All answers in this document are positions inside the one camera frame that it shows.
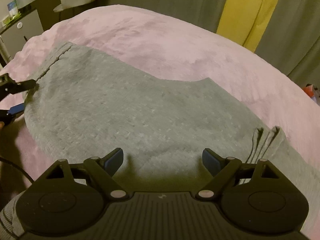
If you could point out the yellow curtain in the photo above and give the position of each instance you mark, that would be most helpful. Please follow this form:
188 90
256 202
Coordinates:
247 12

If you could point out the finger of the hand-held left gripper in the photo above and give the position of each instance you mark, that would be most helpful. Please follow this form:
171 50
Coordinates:
16 110
15 87

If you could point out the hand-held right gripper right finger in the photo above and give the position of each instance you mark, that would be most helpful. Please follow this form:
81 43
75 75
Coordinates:
211 161

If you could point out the red and clear plastic box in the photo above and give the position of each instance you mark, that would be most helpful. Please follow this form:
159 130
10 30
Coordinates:
312 91

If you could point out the grey sweat pants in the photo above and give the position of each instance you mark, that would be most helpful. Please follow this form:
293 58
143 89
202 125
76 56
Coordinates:
125 105

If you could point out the grey ribbed cloth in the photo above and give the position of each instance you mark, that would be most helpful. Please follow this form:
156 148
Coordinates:
8 217

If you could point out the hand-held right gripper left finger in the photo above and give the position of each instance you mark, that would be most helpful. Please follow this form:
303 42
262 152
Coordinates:
113 161

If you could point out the dark cabinet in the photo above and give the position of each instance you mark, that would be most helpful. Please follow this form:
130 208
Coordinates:
32 27

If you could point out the pink plush blanket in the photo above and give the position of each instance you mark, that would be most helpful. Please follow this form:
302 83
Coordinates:
175 42

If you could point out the blue and white box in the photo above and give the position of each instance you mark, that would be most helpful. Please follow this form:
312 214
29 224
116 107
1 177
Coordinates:
13 8

